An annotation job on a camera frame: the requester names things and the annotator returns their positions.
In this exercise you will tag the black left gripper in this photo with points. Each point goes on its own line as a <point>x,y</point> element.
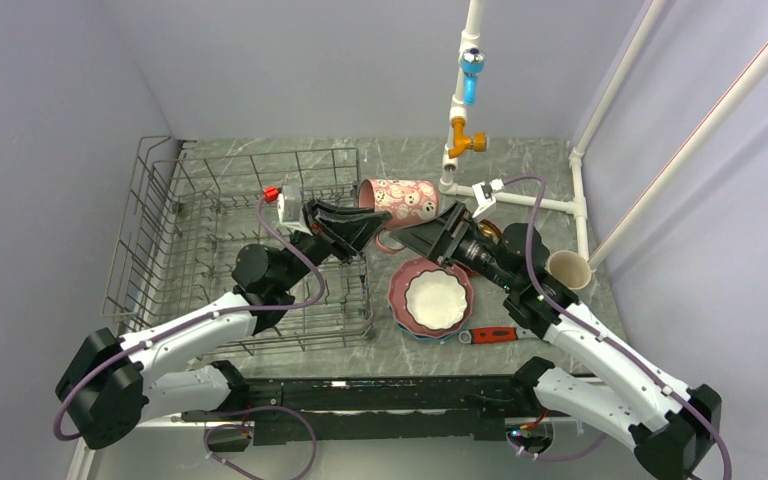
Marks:
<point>343,231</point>

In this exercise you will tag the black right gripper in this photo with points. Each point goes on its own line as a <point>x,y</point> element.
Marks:
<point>439,238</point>

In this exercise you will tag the pink ghost pattern mug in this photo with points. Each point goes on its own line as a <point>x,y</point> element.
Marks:
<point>409,202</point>

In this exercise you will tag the white scalloped bowl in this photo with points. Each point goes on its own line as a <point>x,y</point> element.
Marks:
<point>436,300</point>

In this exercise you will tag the pink polka dot plate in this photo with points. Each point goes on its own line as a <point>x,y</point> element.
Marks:
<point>409,270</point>

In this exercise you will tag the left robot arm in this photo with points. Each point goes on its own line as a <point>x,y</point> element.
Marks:
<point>113,383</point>

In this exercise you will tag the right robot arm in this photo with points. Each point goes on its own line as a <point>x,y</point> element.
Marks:
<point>669,425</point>

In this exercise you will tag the yellow and red plate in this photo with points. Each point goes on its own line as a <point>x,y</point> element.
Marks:
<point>490,230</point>

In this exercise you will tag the orange pipe fitting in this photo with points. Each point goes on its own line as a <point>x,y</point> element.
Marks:
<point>462,142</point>

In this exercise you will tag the blue polka dot plate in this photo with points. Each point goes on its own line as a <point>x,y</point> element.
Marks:
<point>422,333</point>

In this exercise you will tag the beige ceramic mug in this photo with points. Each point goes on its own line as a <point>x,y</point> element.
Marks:
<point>570,269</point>

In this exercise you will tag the blue pipe valve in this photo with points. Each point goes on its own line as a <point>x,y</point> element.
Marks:
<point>472,64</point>

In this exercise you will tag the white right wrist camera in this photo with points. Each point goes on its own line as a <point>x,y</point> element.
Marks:
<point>485,196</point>

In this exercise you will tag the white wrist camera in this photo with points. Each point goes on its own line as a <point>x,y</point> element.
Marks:
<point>485,196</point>
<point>290,205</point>

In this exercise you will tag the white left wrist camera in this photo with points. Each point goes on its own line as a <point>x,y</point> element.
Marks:
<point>290,205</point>

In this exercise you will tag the red handled adjustable wrench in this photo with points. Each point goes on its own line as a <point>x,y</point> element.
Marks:
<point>493,335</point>

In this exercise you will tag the grey wire dish rack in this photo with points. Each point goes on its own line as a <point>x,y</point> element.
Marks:
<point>190,208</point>

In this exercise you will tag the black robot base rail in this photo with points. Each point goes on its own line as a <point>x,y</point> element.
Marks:
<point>281,410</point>

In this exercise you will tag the white pvc pipe frame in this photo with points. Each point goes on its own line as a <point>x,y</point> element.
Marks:
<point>549,62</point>

